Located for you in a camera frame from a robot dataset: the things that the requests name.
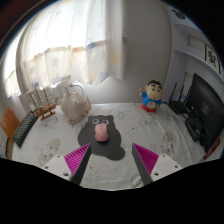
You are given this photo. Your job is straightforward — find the wooden model sailing ship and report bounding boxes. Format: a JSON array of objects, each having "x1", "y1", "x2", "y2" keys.
[{"x1": 28, "y1": 85, "x2": 60, "y2": 121}]

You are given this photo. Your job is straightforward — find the black router with antennas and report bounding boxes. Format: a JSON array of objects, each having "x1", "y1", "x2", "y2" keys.
[{"x1": 167, "y1": 81, "x2": 193, "y2": 116}]

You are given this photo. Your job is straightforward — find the cartoon boy figurine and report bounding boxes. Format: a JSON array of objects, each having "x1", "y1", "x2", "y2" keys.
[{"x1": 138, "y1": 79, "x2": 164, "y2": 114}]

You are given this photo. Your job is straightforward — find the grey bear-shaped mouse pad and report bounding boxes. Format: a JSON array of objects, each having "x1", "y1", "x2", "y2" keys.
[{"x1": 77, "y1": 114, "x2": 126, "y2": 162}]

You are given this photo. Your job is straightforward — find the orange wooden chair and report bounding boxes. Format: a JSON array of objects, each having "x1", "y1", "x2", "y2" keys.
[{"x1": 0, "y1": 105, "x2": 21, "y2": 161}]

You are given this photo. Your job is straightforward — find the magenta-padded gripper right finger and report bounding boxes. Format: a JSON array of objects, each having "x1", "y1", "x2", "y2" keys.
[{"x1": 131, "y1": 143, "x2": 184, "y2": 186}]

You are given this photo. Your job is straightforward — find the black computer monitor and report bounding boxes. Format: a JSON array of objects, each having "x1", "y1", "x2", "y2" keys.
[{"x1": 184, "y1": 73, "x2": 224, "y2": 154}]

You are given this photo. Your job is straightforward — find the white patterned tablecloth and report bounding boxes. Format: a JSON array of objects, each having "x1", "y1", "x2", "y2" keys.
[{"x1": 6, "y1": 101, "x2": 218, "y2": 191}]

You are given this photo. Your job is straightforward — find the white wall shelf unit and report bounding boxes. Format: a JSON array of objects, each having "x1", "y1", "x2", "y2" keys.
[{"x1": 163, "y1": 6, "x2": 224, "y2": 84}]

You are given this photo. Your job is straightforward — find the white star-print curtain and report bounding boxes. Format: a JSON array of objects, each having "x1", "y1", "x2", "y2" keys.
[{"x1": 14, "y1": 0, "x2": 129, "y2": 101}]

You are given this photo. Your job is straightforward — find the red flat packet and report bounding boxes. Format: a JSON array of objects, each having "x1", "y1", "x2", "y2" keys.
[{"x1": 203, "y1": 138, "x2": 221, "y2": 161}]

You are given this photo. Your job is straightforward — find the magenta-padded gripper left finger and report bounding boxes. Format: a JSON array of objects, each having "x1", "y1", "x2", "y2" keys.
[{"x1": 42, "y1": 143, "x2": 92, "y2": 186}]

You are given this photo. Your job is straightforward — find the pink computer mouse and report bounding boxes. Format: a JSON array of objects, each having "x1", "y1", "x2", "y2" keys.
[{"x1": 94, "y1": 123, "x2": 109, "y2": 143}]

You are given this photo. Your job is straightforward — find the dark keyboard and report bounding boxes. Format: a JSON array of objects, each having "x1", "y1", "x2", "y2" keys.
[{"x1": 12, "y1": 109, "x2": 40, "y2": 149}]

